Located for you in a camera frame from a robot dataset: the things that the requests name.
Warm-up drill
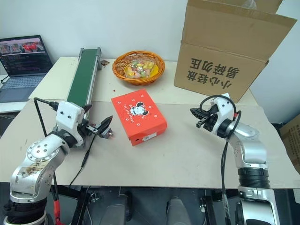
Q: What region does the red cable sleeve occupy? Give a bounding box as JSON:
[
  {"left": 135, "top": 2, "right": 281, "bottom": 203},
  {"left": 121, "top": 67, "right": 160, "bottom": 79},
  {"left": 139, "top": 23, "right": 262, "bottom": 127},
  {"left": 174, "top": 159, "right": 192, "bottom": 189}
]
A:
[{"left": 53, "top": 198, "right": 61, "bottom": 224}]

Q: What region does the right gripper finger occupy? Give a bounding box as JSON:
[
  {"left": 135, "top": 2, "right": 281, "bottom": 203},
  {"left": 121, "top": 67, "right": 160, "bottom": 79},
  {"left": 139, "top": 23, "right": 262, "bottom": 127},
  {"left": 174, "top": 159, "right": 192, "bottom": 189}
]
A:
[
  {"left": 189, "top": 108, "right": 208, "bottom": 118},
  {"left": 195, "top": 116, "right": 210, "bottom": 128}
]

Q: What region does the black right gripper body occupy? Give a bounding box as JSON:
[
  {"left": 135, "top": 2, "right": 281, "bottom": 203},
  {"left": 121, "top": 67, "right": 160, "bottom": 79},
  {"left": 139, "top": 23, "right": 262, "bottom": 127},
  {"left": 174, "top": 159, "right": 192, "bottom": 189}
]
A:
[{"left": 202, "top": 104, "right": 219, "bottom": 135}]

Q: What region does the open laptop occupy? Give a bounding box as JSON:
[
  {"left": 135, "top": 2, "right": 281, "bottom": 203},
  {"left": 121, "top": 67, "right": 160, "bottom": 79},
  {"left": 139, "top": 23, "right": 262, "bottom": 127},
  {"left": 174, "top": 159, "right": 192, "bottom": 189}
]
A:
[{"left": 0, "top": 35, "right": 54, "bottom": 104}]

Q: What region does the orange woven basket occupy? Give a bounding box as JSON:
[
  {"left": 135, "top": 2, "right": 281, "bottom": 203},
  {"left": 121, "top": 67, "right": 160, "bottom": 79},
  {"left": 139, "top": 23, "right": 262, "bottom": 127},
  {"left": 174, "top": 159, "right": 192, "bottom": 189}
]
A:
[{"left": 112, "top": 50, "right": 166, "bottom": 86}]

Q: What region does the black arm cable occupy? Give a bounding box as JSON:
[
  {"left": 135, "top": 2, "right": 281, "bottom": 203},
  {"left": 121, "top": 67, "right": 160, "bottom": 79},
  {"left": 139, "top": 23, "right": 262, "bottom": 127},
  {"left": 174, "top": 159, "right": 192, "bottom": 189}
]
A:
[
  {"left": 33, "top": 97, "right": 60, "bottom": 139},
  {"left": 200, "top": 94, "right": 242, "bottom": 225}
]

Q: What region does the large printed cardboard box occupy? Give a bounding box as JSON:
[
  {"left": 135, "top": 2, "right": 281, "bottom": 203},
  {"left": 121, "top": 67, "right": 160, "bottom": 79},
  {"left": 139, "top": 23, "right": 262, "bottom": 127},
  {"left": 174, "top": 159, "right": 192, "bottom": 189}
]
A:
[{"left": 173, "top": 0, "right": 298, "bottom": 104}]

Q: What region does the small printed cardboard box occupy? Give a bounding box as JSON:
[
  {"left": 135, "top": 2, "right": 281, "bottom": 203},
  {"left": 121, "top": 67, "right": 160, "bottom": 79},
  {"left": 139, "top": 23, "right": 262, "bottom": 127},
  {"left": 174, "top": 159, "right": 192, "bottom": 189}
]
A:
[{"left": 279, "top": 116, "right": 300, "bottom": 163}]

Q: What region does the green conveyor belt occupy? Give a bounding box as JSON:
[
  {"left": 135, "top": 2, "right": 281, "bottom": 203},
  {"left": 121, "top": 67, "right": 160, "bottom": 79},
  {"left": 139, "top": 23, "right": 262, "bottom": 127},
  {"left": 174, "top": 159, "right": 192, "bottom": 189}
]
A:
[{"left": 66, "top": 47, "right": 102, "bottom": 149}]

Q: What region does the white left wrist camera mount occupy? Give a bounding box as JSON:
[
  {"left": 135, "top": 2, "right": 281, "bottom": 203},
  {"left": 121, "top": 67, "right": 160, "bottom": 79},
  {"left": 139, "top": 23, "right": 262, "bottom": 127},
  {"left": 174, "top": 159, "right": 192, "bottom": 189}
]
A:
[{"left": 55, "top": 101, "right": 85, "bottom": 138}]

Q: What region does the thin black conveyor cable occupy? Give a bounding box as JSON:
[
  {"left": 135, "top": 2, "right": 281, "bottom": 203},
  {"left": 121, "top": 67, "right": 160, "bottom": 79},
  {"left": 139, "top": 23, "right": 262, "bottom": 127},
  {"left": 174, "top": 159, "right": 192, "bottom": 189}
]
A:
[{"left": 68, "top": 134, "right": 98, "bottom": 188}]

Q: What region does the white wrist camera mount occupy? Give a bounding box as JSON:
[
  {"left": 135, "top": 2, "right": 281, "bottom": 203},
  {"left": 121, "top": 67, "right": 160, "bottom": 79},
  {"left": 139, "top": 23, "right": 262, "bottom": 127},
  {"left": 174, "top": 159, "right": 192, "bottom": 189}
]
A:
[
  {"left": 210, "top": 93, "right": 237, "bottom": 138},
  {"left": 55, "top": 101, "right": 85, "bottom": 138}
]

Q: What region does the red cartoon dog shoebox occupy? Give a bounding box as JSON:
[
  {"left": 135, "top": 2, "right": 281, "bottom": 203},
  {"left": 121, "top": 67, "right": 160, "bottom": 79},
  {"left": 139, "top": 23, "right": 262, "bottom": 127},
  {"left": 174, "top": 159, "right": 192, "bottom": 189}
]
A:
[{"left": 111, "top": 89, "right": 168, "bottom": 147}]

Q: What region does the clear bag of colourful sweets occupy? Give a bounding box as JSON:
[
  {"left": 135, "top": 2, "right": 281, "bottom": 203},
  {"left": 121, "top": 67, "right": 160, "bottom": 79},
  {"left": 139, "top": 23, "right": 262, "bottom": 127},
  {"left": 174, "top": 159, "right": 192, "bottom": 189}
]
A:
[{"left": 124, "top": 58, "right": 160, "bottom": 80}]

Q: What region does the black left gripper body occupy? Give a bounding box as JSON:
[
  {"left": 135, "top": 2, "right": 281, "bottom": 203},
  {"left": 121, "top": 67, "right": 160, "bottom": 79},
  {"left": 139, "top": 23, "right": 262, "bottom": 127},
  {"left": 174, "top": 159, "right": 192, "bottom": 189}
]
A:
[{"left": 78, "top": 118, "right": 91, "bottom": 138}]

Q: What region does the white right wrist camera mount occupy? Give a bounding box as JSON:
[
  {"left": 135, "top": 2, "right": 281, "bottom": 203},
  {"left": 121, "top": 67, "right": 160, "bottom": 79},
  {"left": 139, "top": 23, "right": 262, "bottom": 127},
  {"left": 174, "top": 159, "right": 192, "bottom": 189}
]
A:
[{"left": 210, "top": 93, "right": 237, "bottom": 138}]

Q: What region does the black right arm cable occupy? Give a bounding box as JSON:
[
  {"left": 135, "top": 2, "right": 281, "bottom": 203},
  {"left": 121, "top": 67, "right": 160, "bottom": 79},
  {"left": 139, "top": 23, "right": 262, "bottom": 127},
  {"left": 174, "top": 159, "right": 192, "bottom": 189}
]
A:
[{"left": 200, "top": 94, "right": 242, "bottom": 225}]

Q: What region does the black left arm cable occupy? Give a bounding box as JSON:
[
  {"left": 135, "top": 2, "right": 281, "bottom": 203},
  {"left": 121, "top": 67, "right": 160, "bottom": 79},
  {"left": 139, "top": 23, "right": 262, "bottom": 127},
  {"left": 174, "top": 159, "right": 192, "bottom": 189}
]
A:
[{"left": 33, "top": 97, "right": 60, "bottom": 139}]

